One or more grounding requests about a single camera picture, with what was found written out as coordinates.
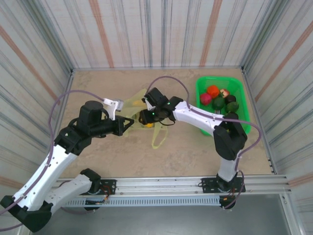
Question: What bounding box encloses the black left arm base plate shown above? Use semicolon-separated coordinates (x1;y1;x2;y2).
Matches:
87;179;117;196

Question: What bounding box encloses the dark green fake avocado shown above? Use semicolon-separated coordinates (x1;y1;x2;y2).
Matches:
211;97;225;110

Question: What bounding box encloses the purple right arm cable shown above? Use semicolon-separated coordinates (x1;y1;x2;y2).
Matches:
146;75;262;211

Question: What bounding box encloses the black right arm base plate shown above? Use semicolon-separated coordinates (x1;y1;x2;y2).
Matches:
201;177;246;194

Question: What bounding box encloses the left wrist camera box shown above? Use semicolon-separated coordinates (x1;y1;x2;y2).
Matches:
102;97;123;120

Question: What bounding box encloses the grey slotted cable duct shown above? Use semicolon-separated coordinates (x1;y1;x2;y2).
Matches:
52;197;222;208

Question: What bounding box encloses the green fake lime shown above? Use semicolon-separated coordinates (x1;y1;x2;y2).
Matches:
224;101;239;114

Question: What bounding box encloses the pink fake dragon fruit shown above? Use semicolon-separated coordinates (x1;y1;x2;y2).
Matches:
200;93;213;106

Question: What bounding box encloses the black electronics module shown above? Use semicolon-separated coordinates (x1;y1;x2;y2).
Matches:
219;195;237;211
84;198;110;212

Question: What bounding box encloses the red-orange fake tomato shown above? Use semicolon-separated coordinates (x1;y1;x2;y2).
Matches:
207;85;220;98

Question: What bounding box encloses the yellow printed plastic bag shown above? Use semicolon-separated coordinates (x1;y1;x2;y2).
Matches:
123;88;169;149

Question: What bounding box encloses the green plastic basket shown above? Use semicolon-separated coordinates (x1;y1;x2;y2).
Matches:
195;76;250;136

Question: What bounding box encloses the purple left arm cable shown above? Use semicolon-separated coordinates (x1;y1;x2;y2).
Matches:
0;90;105;232

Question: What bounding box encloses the aluminium mounting rail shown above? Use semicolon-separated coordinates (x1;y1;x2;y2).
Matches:
52;175;293;196

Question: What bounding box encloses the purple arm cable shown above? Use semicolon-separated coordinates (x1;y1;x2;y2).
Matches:
146;75;262;211
0;90;105;232

